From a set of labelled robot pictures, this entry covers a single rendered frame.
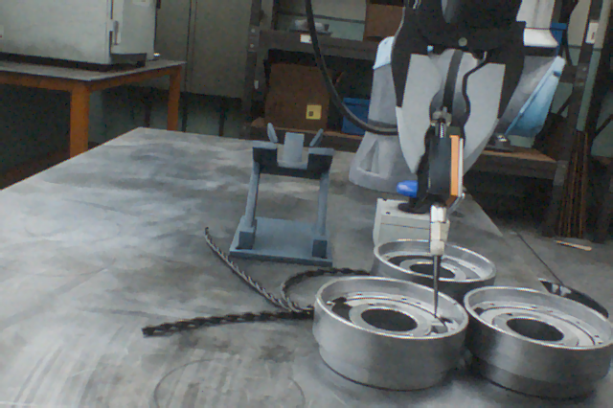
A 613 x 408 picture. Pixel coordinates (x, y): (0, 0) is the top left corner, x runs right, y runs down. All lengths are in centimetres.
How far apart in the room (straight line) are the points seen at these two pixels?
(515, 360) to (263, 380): 16
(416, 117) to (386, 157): 49
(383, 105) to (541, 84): 22
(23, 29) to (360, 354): 247
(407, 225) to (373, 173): 32
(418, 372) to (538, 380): 8
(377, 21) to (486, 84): 344
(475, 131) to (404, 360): 19
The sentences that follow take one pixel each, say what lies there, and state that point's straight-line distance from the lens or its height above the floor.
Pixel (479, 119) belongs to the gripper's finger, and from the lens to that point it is 53.
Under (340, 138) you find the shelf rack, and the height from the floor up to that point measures 44.
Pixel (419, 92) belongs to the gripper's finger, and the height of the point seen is 98.
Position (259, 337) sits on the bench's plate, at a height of 80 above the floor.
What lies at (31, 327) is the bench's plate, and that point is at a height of 80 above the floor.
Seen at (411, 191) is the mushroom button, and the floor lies 87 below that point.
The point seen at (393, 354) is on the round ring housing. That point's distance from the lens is 44.
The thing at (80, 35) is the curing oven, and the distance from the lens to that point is 272.
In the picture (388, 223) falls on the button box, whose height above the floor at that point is 84.
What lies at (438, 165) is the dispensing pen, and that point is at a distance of 51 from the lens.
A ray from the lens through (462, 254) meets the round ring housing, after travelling 64.
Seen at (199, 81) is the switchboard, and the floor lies 64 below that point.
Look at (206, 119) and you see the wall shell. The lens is 461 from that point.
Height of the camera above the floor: 102
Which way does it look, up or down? 14 degrees down
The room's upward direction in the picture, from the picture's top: 7 degrees clockwise
